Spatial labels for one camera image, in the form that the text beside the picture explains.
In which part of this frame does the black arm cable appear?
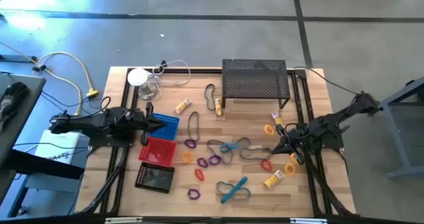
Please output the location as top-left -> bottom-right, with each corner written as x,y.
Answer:
291,66 -> 361,96

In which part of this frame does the black support beam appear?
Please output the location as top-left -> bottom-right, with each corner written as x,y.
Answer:
0,149 -> 85,180

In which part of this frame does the black aluminium table frame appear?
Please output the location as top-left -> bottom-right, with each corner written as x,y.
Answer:
78,67 -> 357,218

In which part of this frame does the black plastic basket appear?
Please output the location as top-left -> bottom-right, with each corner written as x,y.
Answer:
134,161 -> 176,194

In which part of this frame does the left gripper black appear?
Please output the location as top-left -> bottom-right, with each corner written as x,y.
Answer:
130,101 -> 168,146

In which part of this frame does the red plastic basket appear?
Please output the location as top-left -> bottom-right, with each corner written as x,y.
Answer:
138,137 -> 178,168

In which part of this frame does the white desk lamp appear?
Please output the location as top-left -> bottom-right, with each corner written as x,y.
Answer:
127,68 -> 162,101

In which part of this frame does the grey-blue side table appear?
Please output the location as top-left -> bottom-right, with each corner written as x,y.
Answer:
379,76 -> 424,179

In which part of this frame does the white cardboard box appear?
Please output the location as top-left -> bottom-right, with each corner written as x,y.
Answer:
34,129 -> 82,165

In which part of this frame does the blue plastic basket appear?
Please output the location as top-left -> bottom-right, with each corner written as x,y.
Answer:
147,113 -> 181,142

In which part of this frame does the yellow power cable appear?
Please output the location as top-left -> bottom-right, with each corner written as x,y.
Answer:
0,40 -> 83,116
31,50 -> 99,99

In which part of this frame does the wide blue rubber band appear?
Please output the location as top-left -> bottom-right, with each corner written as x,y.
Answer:
219,142 -> 240,154
220,176 -> 249,205

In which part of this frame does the silver metal bracket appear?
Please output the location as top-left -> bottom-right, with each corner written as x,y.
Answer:
290,217 -> 327,224
105,217 -> 143,224

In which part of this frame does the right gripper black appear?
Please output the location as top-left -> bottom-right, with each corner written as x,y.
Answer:
271,123 -> 311,166

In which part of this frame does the grey desk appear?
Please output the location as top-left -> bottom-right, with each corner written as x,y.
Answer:
0,72 -> 47,201

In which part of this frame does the black mesh metal shelf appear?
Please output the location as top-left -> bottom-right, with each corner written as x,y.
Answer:
221,58 -> 292,109

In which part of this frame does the white lamp cable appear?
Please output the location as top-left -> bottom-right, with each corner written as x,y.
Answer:
150,59 -> 192,86

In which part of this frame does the black glove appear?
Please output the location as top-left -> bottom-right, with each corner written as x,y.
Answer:
0,82 -> 30,125

